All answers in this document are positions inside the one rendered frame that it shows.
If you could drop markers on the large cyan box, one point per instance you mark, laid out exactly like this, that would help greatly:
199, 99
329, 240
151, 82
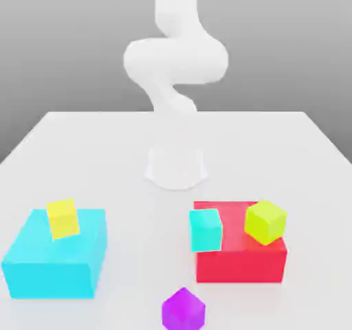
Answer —
49, 269

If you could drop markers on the large red box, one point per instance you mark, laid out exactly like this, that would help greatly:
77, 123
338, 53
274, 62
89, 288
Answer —
242, 266

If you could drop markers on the small yellow cube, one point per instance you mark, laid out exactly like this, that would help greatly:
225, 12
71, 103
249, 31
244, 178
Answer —
63, 220

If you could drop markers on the small purple cube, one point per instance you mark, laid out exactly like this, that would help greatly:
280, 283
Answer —
183, 310

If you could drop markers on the small turquoise cube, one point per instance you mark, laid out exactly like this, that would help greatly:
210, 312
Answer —
205, 231

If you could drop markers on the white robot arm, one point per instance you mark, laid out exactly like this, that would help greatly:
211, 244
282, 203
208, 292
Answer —
176, 60

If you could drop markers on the small lime cube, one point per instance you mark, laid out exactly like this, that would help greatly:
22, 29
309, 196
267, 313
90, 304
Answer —
265, 222

